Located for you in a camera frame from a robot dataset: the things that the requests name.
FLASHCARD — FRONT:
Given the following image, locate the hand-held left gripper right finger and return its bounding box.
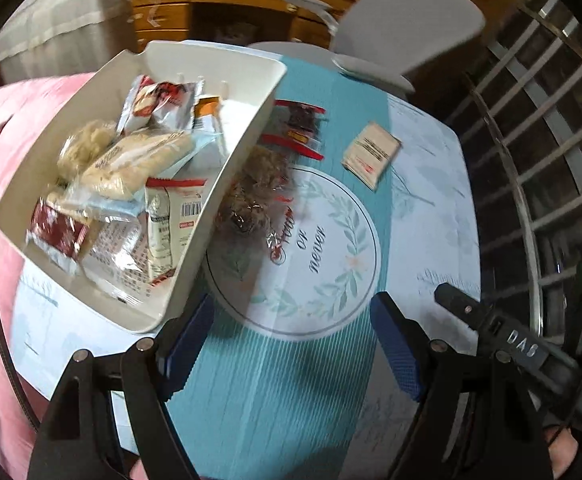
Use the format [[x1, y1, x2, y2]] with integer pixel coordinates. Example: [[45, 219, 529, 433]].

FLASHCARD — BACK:
[[370, 291, 554, 480]]

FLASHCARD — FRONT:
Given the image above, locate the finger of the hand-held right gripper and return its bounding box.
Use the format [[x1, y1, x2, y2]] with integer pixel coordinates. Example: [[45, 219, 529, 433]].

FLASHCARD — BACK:
[[433, 283, 509, 348]]

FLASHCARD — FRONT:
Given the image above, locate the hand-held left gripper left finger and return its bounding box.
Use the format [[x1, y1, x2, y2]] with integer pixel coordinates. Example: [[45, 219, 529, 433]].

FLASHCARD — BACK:
[[26, 292, 217, 480]]

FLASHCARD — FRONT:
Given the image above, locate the cream bread packet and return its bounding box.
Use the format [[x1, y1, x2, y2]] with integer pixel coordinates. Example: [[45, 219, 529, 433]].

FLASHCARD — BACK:
[[61, 130, 222, 221]]

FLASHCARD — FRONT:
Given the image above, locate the clear rice crisp packet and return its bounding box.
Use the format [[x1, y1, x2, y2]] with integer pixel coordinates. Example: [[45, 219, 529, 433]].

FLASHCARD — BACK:
[[57, 120, 118, 182]]

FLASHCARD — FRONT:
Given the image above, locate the orange white snack packet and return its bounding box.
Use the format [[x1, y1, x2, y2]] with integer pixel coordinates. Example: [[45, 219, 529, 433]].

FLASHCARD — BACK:
[[193, 95, 222, 133]]

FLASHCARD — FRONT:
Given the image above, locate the red white snack packet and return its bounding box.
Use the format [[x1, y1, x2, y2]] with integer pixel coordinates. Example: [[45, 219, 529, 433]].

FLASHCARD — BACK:
[[118, 75, 204, 136]]

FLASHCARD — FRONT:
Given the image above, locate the white plastic bin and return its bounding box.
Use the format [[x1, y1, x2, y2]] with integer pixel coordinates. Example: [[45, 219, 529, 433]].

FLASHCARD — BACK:
[[0, 40, 288, 335]]

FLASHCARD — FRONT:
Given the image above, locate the teal floral tablecloth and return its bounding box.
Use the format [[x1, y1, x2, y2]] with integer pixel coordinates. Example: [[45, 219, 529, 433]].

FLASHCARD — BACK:
[[11, 40, 482, 480]]

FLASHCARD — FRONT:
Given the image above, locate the white red-topped snack packet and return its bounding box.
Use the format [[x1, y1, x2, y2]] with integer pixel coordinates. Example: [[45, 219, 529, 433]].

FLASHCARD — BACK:
[[145, 177, 208, 286]]

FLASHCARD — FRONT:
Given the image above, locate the clear text-printed snack packet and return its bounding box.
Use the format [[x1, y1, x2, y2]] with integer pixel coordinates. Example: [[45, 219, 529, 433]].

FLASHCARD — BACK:
[[78, 210, 172, 307]]

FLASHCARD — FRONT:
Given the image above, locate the person's foot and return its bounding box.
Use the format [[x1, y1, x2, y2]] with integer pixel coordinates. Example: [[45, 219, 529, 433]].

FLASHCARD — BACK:
[[546, 425, 580, 480]]

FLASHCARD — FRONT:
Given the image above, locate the clear brown nut packet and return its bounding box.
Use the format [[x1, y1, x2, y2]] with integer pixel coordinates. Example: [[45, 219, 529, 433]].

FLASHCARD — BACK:
[[215, 147, 298, 261]]

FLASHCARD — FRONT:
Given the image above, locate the metal window grille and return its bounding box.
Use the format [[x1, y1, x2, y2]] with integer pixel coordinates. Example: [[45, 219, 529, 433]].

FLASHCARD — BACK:
[[446, 0, 582, 411]]

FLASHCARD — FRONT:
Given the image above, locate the dark red snack packet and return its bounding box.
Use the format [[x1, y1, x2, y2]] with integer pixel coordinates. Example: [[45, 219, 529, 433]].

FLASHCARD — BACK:
[[26, 197, 90, 267]]

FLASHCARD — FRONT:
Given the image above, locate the beige small snack packet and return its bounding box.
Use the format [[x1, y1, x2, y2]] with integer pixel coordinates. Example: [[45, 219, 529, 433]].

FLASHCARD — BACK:
[[341, 121, 402, 191]]

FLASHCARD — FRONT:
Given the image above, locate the red-edged clear date packet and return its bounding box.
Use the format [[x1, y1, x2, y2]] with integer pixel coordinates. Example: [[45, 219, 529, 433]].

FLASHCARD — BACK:
[[261, 100, 329, 161]]

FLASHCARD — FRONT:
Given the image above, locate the grey office chair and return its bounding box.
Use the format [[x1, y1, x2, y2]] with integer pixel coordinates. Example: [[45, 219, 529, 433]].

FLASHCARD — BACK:
[[271, 0, 487, 96]]

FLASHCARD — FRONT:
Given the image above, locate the white lace cover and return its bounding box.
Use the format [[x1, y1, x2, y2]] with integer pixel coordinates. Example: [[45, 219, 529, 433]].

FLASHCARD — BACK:
[[0, 0, 136, 83]]

